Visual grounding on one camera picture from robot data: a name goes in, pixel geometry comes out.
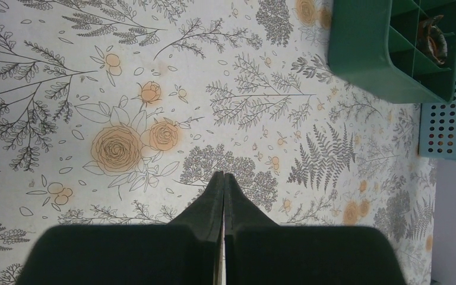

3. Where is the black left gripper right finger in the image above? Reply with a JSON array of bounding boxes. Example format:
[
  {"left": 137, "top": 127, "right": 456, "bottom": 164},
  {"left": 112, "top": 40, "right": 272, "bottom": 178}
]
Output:
[{"left": 224, "top": 173, "right": 405, "bottom": 284}]

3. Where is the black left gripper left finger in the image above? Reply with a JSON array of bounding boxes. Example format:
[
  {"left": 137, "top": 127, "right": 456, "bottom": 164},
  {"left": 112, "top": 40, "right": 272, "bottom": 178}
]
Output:
[{"left": 17, "top": 172, "right": 224, "bottom": 284}]

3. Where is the green compartment organizer tray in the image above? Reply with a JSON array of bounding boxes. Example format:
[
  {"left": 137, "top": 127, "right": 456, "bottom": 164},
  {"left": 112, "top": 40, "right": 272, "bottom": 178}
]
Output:
[{"left": 328, "top": 0, "right": 456, "bottom": 104}]

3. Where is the rolled patterned tie in tray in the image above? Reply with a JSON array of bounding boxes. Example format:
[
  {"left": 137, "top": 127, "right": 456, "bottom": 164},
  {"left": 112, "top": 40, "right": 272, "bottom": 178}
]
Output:
[{"left": 416, "top": 15, "right": 448, "bottom": 65}]

